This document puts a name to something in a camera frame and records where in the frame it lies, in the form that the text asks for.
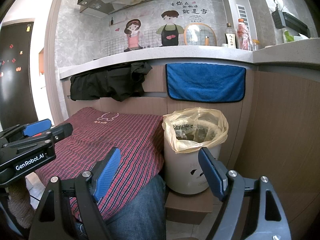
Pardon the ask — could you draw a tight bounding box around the white trash bin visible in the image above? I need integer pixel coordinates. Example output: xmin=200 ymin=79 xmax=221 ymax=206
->
xmin=164 ymin=139 xmax=222 ymax=194

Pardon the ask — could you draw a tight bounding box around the black refrigerator door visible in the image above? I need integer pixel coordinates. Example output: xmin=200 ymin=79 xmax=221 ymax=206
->
xmin=0 ymin=22 xmax=38 ymax=129

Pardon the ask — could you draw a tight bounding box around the brown wooden stool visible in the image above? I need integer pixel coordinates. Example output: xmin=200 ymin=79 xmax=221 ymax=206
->
xmin=165 ymin=189 xmax=214 ymax=225

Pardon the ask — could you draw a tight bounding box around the red plaid cloth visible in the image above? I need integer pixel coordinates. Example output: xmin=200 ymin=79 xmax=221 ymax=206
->
xmin=35 ymin=107 xmax=164 ymax=220

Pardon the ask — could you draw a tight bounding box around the blue jeans leg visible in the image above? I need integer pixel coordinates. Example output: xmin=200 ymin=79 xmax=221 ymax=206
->
xmin=75 ymin=174 xmax=168 ymax=240

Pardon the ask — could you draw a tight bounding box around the black cloth on counter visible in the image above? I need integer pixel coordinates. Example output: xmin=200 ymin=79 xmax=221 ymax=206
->
xmin=70 ymin=62 xmax=152 ymax=102

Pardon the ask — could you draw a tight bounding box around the blue microfiber towel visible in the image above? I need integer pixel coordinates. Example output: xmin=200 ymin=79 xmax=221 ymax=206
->
xmin=165 ymin=63 xmax=246 ymax=103

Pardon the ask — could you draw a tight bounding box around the round wooden framed rack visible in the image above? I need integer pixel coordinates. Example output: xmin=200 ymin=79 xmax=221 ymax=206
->
xmin=184 ymin=23 xmax=217 ymax=46

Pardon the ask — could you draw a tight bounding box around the dark sauce bottle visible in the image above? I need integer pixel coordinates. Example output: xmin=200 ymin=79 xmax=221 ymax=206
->
xmin=225 ymin=23 xmax=237 ymax=48

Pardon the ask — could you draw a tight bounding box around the red filled bottle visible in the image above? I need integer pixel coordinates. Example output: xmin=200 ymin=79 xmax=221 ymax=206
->
xmin=236 ymin=18 xmax=251 ymax=51

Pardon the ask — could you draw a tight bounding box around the girl wall sticker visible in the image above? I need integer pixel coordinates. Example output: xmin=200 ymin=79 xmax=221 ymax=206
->
xmin=124 ymin=18 xmax=144 ymax=52

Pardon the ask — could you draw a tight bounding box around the boy wall sticker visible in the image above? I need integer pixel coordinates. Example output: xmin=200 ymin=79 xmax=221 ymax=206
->
xmin=156 ymin=10 xmax=184 ymax=47

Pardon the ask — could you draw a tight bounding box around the black wall rack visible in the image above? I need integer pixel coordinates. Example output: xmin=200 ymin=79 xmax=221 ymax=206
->
xmin=271 ymin=0 xmax=311 ymax=38

